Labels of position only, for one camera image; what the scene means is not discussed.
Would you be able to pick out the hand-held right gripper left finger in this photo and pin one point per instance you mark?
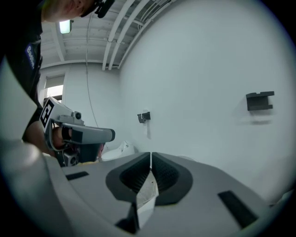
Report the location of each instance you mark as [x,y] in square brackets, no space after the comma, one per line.
[115,182]

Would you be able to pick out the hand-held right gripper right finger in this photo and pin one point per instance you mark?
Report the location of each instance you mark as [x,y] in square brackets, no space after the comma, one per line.
[183,182]

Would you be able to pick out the person's left forearm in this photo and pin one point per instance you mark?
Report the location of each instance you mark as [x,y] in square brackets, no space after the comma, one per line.
[37,139]

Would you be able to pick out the dark framed window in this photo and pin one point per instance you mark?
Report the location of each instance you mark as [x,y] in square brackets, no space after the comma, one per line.
[54,92]

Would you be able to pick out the white roller blind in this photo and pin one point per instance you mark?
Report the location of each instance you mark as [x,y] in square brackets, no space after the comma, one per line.
[55,81]

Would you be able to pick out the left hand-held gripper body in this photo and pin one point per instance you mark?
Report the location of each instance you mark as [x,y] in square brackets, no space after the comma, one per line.
[92,135]

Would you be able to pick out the person's black shirt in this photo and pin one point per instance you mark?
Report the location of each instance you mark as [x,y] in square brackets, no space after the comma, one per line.
[20,46]

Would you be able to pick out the white wall plate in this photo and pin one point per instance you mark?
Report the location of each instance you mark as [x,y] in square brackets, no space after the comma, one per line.
[148,129]

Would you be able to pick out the white ceramic urinal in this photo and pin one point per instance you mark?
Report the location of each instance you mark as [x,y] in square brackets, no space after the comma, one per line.
[120,151]

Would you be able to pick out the long ceiling light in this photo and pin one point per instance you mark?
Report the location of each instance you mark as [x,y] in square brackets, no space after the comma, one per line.
[64,26]

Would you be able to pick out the person's left hand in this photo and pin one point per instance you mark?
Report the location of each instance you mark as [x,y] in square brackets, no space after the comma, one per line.
[57,139]

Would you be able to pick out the white ceiling pipe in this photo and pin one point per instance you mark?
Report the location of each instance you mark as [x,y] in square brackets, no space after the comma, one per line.
[113,34]
[122,34]

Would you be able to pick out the black wall bracket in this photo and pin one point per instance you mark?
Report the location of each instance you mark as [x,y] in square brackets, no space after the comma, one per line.
[259,101]
[144,115]

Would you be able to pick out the person's head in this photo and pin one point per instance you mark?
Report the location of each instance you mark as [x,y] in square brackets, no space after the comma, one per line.
[64,9]

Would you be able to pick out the black head-worn camera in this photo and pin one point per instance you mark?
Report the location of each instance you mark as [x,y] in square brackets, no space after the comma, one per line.
[105,8]

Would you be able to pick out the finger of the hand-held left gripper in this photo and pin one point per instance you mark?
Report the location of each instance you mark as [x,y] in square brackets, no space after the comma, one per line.
[111,135]

